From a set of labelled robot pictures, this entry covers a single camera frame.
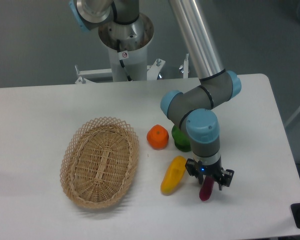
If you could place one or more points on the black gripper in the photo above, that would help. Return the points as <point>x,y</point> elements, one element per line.
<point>199,170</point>

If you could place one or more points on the purple sweet potato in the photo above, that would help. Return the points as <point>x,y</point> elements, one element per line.
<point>206,189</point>

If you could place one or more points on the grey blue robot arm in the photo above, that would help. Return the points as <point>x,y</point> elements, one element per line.
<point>192,111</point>

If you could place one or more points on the yellow mango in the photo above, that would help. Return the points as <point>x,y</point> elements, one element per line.
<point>173,175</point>

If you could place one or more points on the green bok choy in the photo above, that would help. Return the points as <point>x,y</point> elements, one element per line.
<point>181,141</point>

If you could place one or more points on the orange tangerine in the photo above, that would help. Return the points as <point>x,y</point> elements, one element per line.
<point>158,137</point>

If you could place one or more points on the woven wicker basket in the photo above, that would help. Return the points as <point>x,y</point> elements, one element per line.
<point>100,163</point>

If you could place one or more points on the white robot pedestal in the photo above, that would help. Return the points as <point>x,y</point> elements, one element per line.
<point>127,47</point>

